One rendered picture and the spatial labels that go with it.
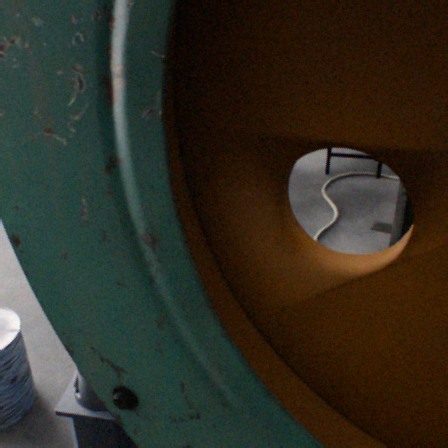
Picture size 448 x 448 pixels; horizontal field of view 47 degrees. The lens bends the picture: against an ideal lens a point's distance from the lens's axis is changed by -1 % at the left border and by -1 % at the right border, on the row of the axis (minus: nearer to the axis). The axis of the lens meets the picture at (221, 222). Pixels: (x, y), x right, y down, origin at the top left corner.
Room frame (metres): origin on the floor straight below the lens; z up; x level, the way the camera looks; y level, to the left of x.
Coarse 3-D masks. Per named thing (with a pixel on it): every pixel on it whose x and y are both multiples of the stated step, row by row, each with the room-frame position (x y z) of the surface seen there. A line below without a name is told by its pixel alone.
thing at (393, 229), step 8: (400, 184) 2.10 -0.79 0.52; (400, 192) 2.10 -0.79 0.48; (400, 200) 2.10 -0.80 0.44; (408, 200) 2.09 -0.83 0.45; (400, 208) 2.09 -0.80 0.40; (400, 216) 2.09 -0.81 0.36; (376, 224) 2.40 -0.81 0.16; (384, 224) 2.40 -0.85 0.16; (392, 224) 2.10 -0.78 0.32; (400, 224) 2.09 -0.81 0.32; (384, 232) 2.32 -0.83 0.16; (392, 232) 2.10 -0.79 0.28; (400, 232) 2.09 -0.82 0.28; (392, 240) 2.10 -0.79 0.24
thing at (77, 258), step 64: (0, 0) 0.33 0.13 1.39; (64, 0) 0.31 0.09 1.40; (128, 0) 0.29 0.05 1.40; (0, 64) 0.33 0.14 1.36; (64, 64) 0.31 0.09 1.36; (128, 64) 0.29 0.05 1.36; (0, 128) 0.34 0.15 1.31; (64, 128) 0.31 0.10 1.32; (128, 128) 0.29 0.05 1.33; (0, 192) 0.34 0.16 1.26; (64, 192) 0.32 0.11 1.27; (128, 192) 0.29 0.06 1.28; (64, 256) 0.32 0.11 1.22; (128, 256) 0.30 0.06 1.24; (192, 256) 0.28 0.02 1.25; (64, 320) 0.33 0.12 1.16; (128, 320) 0.30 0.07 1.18; (192, 320) 0.28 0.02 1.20; (128, 384) 0.30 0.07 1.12; (192, 384) 0.28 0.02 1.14; (256, 384) 0.26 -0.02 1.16
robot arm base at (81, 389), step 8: (80, 376) 0.92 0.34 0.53; (80, 384) 0.91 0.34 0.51; (88, 384) 0.90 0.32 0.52; (80, 392) 0.91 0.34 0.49; (88, 392) 0.90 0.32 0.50; (80, 400) 0.90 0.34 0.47; (88, 400) 0.89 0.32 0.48; (96, 400) 0.89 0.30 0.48; (88, 408) 0.89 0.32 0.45; (96, 408) 0.88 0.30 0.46; (104, 408) 0.89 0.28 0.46
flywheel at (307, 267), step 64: (192, 0) 0.36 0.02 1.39; (256, 0) 0.34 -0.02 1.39; (320, 0) 0.32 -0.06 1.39; (384, 0) 0.31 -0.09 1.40; (192, 64) 0.36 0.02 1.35; (256, 64) 0.34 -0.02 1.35; (320, 64) 0.32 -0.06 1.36; (384, 64) 0.30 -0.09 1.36; (192, 128) 0.36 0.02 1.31; (256, 128) 0.34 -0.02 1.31; (320, 128) 0.32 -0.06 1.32; (384, 128) 0.30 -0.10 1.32; (192, 192) 0.36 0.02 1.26; (256, 192) 0.34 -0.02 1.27; (256, 256) 0.34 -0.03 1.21; (320, 256) 0.33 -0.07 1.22; (384, 256) 0.32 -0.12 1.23; (256, 320) 0.34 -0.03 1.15; (320, 320) 0.31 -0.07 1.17; (384, 320) 0.29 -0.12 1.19; (320, 384) 0.31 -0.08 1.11; (384, 384) 0.29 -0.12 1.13
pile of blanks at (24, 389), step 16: (16, 336) 1.32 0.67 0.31; (0, 352) 1.25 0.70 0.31; (16, 352) 1.30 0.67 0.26; (0, 368) 1.24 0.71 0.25; (16, 368) 1.28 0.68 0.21; (0, 384) 1.23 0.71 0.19; (16, 384) 1.27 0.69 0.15; (32, 384) 1.35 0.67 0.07; (0, 400) 1.22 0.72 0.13; (16, 400) 1.25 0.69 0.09; (32, 400) 1.33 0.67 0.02; (0, 416) 1.21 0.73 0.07; (16, 416) 1.25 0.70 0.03
